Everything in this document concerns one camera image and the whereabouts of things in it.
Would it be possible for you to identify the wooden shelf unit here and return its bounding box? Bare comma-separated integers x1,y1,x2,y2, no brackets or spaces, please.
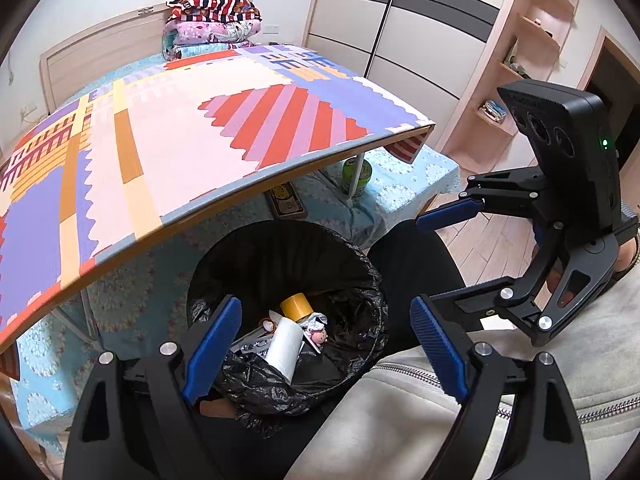
440,0,583,171

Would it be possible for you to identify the dark wooden door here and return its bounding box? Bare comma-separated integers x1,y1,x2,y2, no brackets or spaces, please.
582,30,640,161

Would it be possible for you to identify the person's right hand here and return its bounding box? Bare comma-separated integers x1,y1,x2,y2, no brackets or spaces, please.
614,237,640,283

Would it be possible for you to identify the green can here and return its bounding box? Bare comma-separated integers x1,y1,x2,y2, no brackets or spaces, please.
341,157,375,196

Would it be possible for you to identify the pink printed folded blanket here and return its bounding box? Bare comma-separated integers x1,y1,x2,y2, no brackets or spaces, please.
162,19,263,45

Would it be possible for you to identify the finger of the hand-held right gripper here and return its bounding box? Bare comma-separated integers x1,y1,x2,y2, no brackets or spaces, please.
425,220,568,333
414,166,552,234

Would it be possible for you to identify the yellow tape roll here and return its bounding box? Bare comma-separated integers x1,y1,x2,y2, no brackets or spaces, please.
279,292,315,321

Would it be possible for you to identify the silver pill blister pack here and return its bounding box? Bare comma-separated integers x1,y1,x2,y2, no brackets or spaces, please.
235,337,273,356

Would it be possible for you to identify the striped folded blanket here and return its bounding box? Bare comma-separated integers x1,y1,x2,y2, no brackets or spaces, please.
166,0,262,23

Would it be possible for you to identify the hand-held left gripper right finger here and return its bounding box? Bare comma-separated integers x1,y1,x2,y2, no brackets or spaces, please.
409,296,591,480

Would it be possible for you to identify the trash bin with black bag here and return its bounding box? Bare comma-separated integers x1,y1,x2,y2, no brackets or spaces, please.
186,220,390,431

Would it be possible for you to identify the blue packet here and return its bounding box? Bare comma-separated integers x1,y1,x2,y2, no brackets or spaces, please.
480,100,509,122

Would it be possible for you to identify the person's grey jacket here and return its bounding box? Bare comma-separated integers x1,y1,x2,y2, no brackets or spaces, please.
282,280,640,480

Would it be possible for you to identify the colourful patterned play mat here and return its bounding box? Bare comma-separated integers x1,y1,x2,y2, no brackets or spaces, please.
0,42,436,381

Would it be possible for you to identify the white paper roll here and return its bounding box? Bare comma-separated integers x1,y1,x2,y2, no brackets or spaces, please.
264,316,305,380

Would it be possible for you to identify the yellow printed box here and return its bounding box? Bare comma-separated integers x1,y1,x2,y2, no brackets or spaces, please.
267,185,306,218

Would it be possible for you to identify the blue printed folded blanket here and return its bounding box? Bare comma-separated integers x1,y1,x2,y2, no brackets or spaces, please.
162,40,236,61

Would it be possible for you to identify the wooden headboard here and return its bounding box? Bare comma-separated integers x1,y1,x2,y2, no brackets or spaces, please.
40,5,171,111

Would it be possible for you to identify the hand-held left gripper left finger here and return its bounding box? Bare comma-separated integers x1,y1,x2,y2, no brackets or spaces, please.
62,294,243,480

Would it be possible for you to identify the white table leg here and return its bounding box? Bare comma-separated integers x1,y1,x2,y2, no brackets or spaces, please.
349,152,366,202

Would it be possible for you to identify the white sliding-door wardrobe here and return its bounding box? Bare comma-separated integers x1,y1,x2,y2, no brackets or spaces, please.
302,0,526,153

